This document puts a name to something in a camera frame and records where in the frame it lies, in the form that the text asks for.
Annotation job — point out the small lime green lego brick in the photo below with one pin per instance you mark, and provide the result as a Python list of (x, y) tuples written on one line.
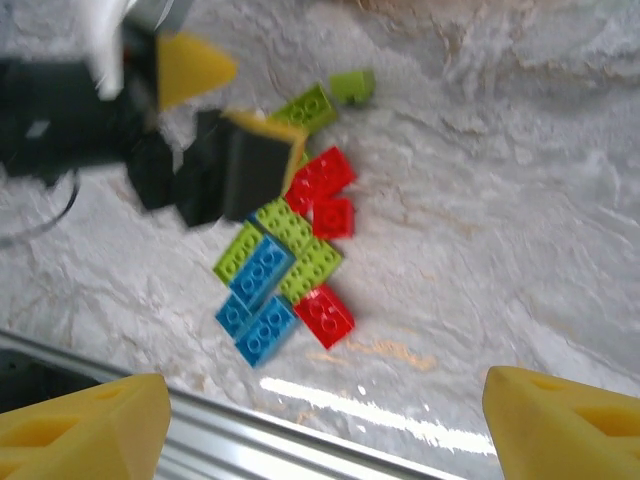
[(352, 87)]

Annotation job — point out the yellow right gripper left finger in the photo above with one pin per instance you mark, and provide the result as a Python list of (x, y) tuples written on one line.
[(75, 435)]

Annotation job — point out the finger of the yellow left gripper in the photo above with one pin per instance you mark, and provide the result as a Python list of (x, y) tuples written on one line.
[(260, 165), (190, 67)]

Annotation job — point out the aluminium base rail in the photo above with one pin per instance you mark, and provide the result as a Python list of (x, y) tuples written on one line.
[(250, 435)]

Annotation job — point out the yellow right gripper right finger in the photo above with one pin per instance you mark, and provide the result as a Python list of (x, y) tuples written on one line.
[(560, 430)]

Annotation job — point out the narrow lime green lego brick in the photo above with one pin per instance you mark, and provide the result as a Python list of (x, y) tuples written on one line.
[(235, 255)]

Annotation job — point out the small square red lego brick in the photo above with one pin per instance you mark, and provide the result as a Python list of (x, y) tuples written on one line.
[(334, 219)]

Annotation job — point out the small blue lego brick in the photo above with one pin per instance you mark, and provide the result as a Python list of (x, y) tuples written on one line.
[(231, 314)]

